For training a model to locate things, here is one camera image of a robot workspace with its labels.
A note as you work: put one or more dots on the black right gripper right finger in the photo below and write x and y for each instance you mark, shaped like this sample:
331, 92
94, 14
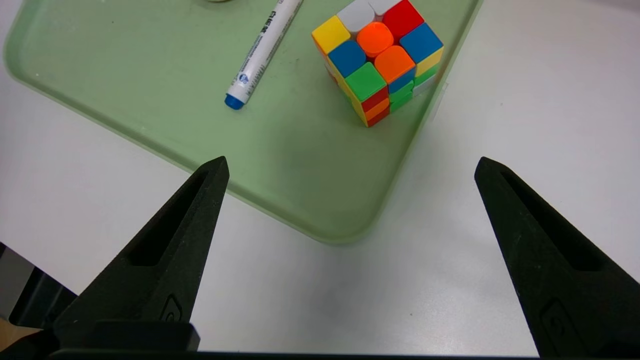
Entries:
560, 280

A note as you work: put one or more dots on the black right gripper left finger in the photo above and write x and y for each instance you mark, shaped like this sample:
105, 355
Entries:
160, 260

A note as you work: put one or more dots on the white marker with blue cap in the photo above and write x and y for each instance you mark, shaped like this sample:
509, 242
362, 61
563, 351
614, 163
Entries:
260, 55

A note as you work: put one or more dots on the pale green plastic tray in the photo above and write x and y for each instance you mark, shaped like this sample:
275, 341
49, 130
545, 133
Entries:
280, 160

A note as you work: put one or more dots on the multicoloured puzzle cube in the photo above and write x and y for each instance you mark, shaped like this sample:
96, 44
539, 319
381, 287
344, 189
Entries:
377, 65

